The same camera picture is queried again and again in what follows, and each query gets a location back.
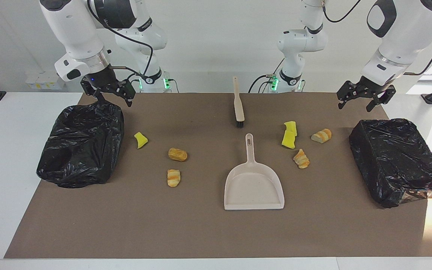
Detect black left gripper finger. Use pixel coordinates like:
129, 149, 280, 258
366, 85, 396, 112
337, 81, 355, 110

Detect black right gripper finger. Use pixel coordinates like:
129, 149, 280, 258
81, 81, 106, 104
120, 79, 136, 108

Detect small yellow sponge wedge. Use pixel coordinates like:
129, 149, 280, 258
133, 132, 149, 149

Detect striped croissant piece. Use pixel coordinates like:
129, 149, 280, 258
166, 169, 181, 188
293, 148, 310, 169
311, 128, 332, 144

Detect yellow sponge piece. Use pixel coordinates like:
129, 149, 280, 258
281, 130, 296, 150

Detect brown bread roll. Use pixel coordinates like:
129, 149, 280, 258
168, 147, 188, 162

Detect beige hand brush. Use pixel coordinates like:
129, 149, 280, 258
232, 76, 245, 129

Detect beige plastic dustpan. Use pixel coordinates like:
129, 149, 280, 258
224, 133, 285, 210

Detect crumpled black bag bin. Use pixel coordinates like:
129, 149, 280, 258
36, 99, 125, 189

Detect black bag over cardboard box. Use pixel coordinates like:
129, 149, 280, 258
349, 118, 432, 209

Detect brown table mat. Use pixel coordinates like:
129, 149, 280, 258
4, 93, 430, 259

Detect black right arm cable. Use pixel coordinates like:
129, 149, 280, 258
86, 0, 154, 77

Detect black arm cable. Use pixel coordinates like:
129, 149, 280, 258
322, 0, 432, 76
86, 0, 154, 77

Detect white wall socket boxes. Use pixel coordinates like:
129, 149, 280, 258
25, 71, 66, 90

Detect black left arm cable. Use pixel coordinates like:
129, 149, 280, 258
322, 0, 432, 76

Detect black left base cable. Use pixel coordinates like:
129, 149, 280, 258
248, 74, 276, 93

